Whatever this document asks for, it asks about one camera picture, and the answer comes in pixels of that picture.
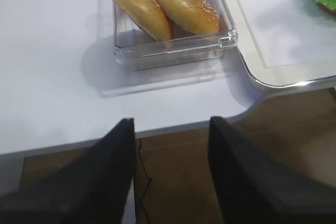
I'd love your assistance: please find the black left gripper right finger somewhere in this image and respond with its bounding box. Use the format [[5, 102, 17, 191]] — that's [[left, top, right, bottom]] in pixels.
[[208, 116, 335, 223]]

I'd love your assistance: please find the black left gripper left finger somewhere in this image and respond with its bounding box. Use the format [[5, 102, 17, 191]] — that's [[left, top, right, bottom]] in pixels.
[[1, 119, 135, 223]]

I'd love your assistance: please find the white serving tray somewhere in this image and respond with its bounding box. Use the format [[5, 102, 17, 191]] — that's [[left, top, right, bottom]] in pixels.
[[226, 0, 335, 89]]

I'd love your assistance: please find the white tray liner paper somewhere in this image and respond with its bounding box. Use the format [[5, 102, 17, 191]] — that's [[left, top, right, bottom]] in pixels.
[[239, 0, 335, 67]]

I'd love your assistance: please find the clear plastic bun container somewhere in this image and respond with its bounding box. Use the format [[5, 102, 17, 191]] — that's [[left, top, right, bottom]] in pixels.
[[101, 0, 238, 97]]

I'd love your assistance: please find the left sesame bun half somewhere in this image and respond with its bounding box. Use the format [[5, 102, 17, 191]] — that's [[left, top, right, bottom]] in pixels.
[[113, 0, 173, 41]]

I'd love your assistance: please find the sesame bun half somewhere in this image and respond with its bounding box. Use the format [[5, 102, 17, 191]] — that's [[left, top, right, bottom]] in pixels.
[[157, 0, 220, 35], [113, 0, 173, 41]]

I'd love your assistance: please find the right sesame bun half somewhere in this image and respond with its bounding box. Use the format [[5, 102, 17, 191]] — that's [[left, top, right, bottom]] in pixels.
[[157, 0, 220, 35]]

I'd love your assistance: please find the bottom burger bun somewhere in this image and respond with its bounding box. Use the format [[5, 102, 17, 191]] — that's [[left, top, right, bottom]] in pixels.
[[317, 3, 336, 16]]

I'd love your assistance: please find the thin black cable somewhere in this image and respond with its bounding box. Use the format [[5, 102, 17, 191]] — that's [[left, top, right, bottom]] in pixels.
[[138, 137, 153, 224]]

